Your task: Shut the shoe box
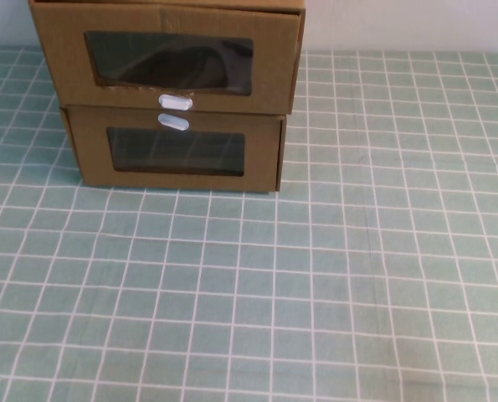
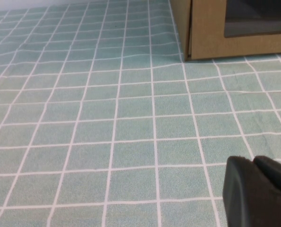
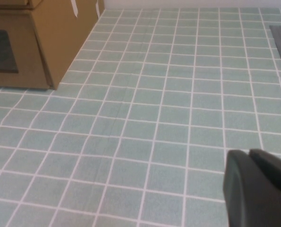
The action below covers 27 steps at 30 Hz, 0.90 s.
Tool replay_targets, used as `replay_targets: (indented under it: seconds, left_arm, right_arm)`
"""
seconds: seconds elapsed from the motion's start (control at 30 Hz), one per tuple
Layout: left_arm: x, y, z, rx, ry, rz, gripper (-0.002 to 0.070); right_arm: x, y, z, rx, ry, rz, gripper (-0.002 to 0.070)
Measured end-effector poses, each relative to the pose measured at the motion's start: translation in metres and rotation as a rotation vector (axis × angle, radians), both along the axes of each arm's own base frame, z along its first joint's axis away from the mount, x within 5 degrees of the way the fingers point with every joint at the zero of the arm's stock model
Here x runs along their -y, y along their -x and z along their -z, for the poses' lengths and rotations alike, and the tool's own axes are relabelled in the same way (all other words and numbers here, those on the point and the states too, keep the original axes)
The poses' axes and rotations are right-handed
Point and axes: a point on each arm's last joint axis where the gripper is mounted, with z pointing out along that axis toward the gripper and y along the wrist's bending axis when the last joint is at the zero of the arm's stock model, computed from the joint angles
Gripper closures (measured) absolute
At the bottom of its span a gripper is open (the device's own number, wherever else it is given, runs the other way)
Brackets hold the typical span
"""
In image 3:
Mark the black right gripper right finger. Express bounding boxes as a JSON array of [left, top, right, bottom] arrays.
[[248, 148, 281, 204]]

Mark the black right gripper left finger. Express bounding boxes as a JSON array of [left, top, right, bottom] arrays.
[[222, 149, 281, 227]]

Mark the brown cardboard shoe box drawer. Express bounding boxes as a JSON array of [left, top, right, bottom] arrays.
[[0, 9, 55, 90]]

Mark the brown cardboard shoe box sleeve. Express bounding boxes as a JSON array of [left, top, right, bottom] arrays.
[[0, 0, 105, 90]]

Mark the green checked tablecloth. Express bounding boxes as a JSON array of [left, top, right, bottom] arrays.
[[0, 8, 281, 227]]

